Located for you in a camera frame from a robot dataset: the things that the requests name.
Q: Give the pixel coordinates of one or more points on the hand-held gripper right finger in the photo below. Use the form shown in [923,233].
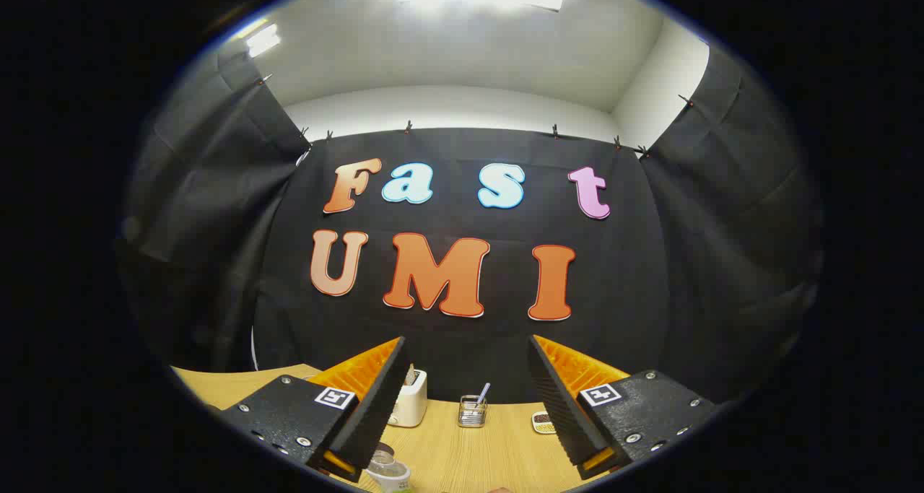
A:
[559,406]

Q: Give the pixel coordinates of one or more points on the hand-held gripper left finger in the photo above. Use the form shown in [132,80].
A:
[372,413]

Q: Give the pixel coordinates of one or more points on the clear juice bottle white label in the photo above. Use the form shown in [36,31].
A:
[390,473]

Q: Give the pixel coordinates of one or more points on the small divided seed dish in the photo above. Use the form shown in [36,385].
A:
[541,422]

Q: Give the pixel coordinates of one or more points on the cream toaster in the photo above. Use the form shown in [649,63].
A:
[411,406]

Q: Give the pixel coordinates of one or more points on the toast slice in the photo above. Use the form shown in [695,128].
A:
[410,374]

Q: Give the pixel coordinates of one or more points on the white spoon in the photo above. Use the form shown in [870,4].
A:
[483,393]

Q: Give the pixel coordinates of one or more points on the wooden table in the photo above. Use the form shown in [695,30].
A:
[462,457]

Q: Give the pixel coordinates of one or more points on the small ceiling light panel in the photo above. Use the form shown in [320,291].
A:
[263,40]

